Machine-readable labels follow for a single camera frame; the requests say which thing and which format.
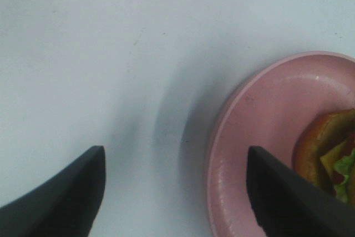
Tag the pink round plate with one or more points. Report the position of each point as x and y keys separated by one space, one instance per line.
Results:
x=271 y=109

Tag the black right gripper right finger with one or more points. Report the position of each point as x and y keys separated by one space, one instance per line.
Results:
x=284 y=204

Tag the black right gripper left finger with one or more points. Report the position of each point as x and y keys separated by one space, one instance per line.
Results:
x=65 y=205

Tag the burger with lettuce and cheese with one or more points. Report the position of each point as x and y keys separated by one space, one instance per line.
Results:
x=324 y=155

